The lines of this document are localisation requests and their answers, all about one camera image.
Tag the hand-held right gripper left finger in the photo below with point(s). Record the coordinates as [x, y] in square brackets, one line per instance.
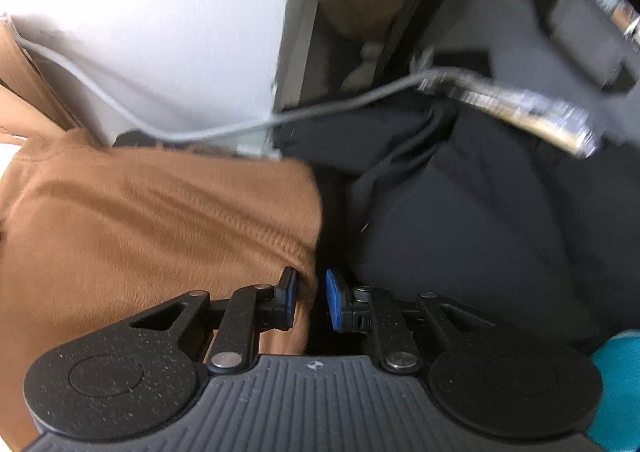
[288, 294]

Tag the black bag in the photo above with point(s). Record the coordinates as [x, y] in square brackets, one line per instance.
[500, 6]

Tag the teal printed garment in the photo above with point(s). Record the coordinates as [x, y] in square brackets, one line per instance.
[620, 382]

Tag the brown t-shirt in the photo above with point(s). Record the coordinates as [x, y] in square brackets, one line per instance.
[150, 232]

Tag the black clothes pile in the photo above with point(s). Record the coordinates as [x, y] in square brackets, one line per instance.
[475, 232]

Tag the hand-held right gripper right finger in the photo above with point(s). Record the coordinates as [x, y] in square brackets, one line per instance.
[335, 299]

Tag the silver foil packet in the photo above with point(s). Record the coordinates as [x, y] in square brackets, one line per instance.
[525, 106]

